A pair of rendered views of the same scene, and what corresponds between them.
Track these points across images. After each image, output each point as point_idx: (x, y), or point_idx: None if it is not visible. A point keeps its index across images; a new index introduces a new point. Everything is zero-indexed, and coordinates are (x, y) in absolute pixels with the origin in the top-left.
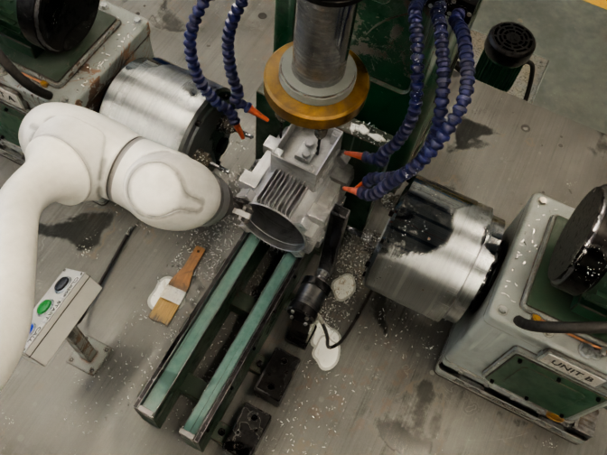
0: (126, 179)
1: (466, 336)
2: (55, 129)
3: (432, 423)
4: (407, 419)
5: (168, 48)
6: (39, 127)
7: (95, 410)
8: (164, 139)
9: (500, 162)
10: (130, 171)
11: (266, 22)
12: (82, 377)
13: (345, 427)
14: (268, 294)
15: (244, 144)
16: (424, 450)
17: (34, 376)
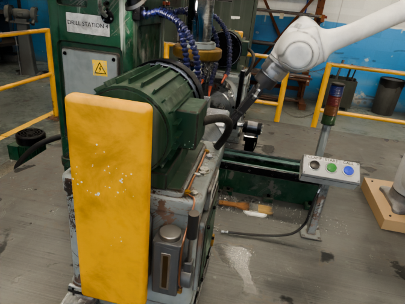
0: (315, 23)
1: None
2: (311, 28)
3: (257, 144)
4: (260, 148)
5: (29, 247)
6: (311, 34)
7: (332, 224)
8: (214, 126)
9: None
10: (312, 21)
11: (6, 197)
12: (323, 233)
13: None
14: (245, 155)
15: None
16: (267, 145)
17: (340, 253)
